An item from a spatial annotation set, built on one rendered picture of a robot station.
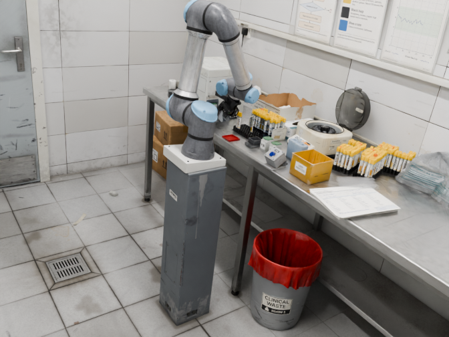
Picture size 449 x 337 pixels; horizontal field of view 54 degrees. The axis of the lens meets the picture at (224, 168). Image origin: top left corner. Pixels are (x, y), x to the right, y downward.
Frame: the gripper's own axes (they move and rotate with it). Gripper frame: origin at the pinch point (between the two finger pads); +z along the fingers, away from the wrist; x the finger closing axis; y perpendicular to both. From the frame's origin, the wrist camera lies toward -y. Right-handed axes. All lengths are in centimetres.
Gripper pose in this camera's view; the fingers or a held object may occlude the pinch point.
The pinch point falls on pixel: (218, 118)
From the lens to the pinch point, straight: 244.8
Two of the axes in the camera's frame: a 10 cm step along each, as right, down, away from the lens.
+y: 4.3, 8.0, -4.1
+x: 8.2, -1.6, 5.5
